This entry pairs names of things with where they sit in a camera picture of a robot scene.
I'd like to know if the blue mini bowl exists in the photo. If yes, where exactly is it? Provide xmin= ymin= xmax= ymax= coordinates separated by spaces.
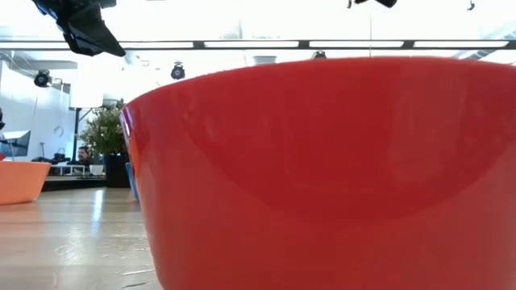
xmin=124 ymin=162 xmax=140 ymax=201

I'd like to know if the person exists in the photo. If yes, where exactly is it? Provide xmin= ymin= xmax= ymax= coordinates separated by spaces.
xmin=76 ymin=145 xmax=94 ymax=167

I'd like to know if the red mini bowl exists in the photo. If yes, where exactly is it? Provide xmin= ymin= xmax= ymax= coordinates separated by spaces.
xmin=119 ymin=56 xmax=516 ymax=290

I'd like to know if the black ceiling light rail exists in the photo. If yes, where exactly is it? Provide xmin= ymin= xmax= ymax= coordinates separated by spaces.
xmin=0 ymin=39 xmax=516 ymax=51

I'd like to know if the computer monitor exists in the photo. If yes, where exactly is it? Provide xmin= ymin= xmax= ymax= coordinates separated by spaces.
xmin=0 ymin=130 xmax=31 ymax=159

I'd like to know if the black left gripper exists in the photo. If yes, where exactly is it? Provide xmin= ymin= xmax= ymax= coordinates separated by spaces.
xmin=56 ymin=0 xmax=127 ymax=57

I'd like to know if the black stand pole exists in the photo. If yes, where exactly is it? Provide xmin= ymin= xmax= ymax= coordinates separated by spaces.
xmin=68 ymin=106 xmax=96 ymax=164

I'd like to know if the black metal table frame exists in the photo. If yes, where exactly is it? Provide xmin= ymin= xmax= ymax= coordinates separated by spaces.
xmin=41 ymin=176 xmax=108 ymax=193

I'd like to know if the white background table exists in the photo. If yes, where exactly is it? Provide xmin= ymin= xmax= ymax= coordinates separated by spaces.
xmin=48 ymin=163 xmax=106 ymax=177

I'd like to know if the orange mini bowl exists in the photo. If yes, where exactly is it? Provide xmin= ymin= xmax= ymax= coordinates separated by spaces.
xmin=0 ymin=159 xmax=52 ymax=205

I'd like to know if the potted green plant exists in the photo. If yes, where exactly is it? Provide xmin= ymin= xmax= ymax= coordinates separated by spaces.
xmin=78 ymin=99 xmax=130 ymax=189

